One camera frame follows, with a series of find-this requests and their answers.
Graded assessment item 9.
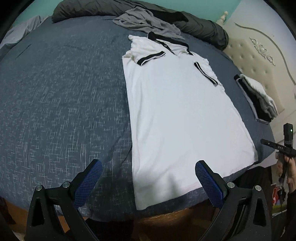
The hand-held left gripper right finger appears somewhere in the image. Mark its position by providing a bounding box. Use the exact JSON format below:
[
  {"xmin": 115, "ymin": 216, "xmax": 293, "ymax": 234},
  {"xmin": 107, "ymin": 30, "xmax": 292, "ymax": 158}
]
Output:
[{"xmin": 195, "ymin": 160, "xmax": 272, "ymax": 241}]

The wooden bed frame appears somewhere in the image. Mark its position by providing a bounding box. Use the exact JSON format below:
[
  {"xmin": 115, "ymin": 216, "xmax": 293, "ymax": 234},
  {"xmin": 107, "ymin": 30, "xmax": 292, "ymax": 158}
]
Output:
[{"xmin": 0, "ymin": 197, "xmax": 222, "ymax": 241}]

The light grey sheet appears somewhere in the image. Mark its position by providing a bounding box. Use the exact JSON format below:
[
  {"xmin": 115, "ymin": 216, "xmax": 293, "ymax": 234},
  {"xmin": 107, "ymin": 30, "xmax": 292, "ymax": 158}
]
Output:
[{"xmin": 0, "ymin": 15, "xmax": 50, "ymax": 50}]

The light grey folded garment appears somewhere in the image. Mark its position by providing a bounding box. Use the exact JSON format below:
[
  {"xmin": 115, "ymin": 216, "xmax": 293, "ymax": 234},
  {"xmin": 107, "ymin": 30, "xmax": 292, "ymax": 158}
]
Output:
[{"xmin": 240, "ymin": 74, "xmax": 279, "ymax": 119}]

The person's right hand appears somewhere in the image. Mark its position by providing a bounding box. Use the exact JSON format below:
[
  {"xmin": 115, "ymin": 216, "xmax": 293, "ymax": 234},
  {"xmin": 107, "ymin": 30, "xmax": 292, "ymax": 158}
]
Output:
[{"xmin": 276, "ymin": 154, "xmax": 296, "ymax": 189}]

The stack of folded clothes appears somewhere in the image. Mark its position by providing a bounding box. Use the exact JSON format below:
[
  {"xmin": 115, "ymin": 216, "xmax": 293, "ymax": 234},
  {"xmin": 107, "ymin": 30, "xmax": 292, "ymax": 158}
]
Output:
[{"xmin": 233, "ymin": 74, "xmax": 272, "ymax": 125}]

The black cloth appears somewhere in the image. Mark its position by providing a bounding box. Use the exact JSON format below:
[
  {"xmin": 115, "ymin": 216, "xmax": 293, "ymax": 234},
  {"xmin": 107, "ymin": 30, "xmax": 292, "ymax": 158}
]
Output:
[{"xmin": 159, "ymin": 9, "xmax": 186, "ymax": 26}]

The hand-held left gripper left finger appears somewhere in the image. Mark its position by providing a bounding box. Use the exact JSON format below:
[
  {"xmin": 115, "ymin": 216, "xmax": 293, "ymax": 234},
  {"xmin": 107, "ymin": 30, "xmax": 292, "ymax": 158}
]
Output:
[{"xmin": 25, "ymin": 159, "xmax": 103, "ymax": 241}]

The cream tufted headboard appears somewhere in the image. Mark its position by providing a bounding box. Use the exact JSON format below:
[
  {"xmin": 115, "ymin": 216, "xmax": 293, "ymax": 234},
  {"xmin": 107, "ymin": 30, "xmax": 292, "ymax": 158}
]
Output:
[{"xmin": 216, "ymin": 10, "xmax": 296, "ymax": 144}]

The white polo shirt black trim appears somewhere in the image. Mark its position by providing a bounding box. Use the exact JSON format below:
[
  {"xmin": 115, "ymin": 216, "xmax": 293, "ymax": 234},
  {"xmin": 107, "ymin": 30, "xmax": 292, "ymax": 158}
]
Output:
[{"xmin": 122, "ymin": 32, "xmax": 259, "ymax": 211}]

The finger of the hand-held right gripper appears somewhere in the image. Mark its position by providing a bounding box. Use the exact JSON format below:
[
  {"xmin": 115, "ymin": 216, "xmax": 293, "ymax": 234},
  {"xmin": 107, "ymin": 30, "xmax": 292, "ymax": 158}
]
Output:
[{"xmin": 260, "ymin": 138, "xmax": 278, "ymax": 151}]

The dark grey duvet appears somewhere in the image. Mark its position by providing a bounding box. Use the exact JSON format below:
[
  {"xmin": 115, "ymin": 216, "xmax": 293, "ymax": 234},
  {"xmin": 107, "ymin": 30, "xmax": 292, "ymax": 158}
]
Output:
[{"xmin": 51, "ymin": 0, "xmax": 229, "ymax": 51}]

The crumpled grey shirt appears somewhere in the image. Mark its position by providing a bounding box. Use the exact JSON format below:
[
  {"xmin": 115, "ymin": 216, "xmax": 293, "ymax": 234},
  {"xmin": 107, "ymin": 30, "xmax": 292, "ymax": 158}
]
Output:
[{"xmin": 112, "ymin": 6, "xmax": 185, "ymax": 40}]

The blue patterned bed cover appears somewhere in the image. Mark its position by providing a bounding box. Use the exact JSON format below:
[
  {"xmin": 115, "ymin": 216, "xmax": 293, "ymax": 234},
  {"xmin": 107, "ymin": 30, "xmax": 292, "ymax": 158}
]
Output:
[{"xmin": 0, "ymin": 14, "xmax": 277, "ymax": 222}]

